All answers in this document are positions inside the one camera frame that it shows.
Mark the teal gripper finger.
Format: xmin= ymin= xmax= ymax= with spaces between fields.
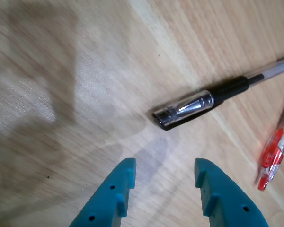
xmin=68 ymin=157 xmax=136 ymax=227
xmin=194 ymin=158 xmax=271 ymax=227

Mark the red and white pen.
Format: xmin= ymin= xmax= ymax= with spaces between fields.
xmin=254 ymin=81 xmax=284 ymax=192

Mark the black pen with clear cap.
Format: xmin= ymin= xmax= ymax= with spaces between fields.
xmin=151 ymin=54 xmax=284 ymax=131

